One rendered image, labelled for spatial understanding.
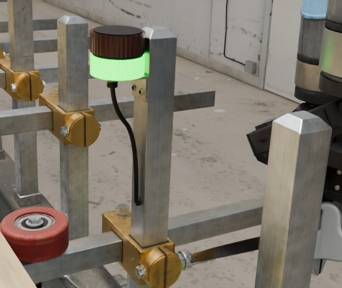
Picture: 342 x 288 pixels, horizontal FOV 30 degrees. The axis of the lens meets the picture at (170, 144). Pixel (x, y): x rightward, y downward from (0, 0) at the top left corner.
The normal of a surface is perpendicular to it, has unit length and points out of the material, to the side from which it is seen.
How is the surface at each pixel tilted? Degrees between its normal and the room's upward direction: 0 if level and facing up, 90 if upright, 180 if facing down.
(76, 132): 90
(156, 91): 90
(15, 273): 0
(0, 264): 0
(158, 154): 90
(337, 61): 90
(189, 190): 0
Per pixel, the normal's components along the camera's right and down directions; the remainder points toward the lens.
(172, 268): 0.50, 0.33
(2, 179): 0.04, -0.93
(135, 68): 0.67, 0.29
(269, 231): -0.86, 0.14
